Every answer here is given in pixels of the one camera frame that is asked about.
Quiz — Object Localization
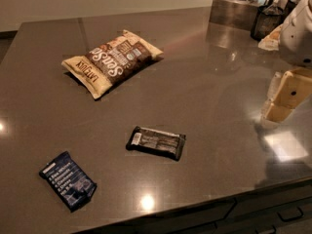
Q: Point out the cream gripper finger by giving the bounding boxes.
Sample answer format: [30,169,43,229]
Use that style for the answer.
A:
[274,67,312,109]
[263,102,293,123]

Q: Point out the black chocolate rxbar wrapper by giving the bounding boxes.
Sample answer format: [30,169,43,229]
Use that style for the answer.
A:
[126,126,186,161]

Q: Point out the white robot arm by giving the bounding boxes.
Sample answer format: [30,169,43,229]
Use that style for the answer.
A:
[258,0,312,123]

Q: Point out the brown and cream chip bag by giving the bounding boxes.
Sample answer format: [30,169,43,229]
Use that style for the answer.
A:
[61,30,163,99]

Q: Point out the dark blue rxbar wrapper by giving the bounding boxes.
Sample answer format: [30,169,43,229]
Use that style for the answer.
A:
[39,151,98,212]

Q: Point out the cream paper packet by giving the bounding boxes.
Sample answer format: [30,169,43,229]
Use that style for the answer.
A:
[258,25,282,51]

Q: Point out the dark mesh basket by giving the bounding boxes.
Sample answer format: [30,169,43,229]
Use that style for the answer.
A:
[251,6,284,41]

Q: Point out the stainless steel riser stand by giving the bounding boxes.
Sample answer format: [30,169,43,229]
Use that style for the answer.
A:
[209,0,268,31]

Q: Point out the black drawer handle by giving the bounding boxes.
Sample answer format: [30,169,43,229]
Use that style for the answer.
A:
[277,208,304,222]

